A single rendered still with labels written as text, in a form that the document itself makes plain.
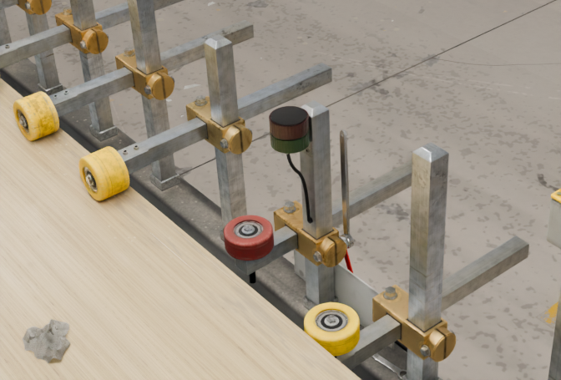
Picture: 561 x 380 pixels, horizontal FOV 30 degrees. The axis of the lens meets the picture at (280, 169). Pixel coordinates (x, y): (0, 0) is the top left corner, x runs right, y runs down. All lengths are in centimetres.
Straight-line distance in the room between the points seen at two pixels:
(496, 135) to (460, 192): 35
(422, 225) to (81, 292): 53
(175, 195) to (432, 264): 76
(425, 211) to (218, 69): 49
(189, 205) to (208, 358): 67
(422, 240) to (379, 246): 159
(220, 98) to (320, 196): 26
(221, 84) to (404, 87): 210
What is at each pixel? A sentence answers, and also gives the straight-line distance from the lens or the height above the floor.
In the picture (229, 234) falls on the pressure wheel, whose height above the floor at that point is 91.
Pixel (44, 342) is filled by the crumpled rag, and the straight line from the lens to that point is 153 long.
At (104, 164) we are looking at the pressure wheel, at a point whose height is 97.
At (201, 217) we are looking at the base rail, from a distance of 207.
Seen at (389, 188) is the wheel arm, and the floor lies 85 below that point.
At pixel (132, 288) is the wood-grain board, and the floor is 90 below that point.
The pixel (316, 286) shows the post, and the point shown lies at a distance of 179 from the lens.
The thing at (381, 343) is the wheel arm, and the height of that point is 82.
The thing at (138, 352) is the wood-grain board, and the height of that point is 90.
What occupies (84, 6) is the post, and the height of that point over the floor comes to 102.
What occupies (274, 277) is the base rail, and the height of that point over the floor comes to 70.
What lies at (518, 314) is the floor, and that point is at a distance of 289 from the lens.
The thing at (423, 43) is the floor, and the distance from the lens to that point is 413.
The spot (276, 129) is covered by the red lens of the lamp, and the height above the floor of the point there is 111.
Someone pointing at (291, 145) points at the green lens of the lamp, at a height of 108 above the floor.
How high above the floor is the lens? 194
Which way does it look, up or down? 35 degrees down
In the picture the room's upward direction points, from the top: 4 degrees counter-clockwise
